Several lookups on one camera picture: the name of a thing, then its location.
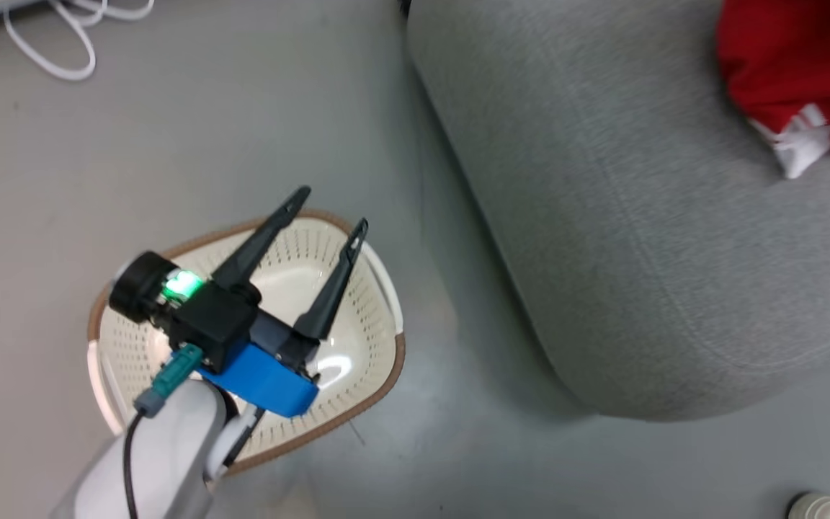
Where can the red garment with white trim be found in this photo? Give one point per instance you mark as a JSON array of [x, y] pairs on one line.
[[782, 58]]

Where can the grey fabric sofa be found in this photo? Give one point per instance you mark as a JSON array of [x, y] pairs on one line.
[[602, 216]]

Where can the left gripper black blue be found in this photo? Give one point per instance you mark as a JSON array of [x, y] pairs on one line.
[[217, 328]]

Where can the white perforated brown-rimmed laundry basket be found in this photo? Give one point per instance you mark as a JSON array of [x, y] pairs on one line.
[[361, 360]]

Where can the grey white round object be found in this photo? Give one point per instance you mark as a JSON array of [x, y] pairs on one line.
[[822, 508]]

